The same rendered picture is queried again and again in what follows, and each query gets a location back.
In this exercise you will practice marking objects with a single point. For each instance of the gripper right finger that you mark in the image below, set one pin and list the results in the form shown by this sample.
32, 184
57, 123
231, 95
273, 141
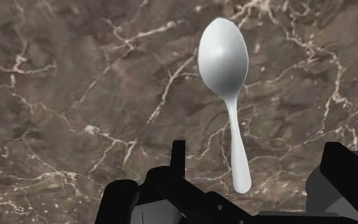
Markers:
346, 173

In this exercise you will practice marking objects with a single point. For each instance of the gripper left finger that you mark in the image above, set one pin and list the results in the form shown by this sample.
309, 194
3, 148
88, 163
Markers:
166, 186

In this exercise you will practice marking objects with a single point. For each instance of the white spoon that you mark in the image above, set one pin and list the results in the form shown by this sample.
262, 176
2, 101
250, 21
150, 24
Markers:
222, 59

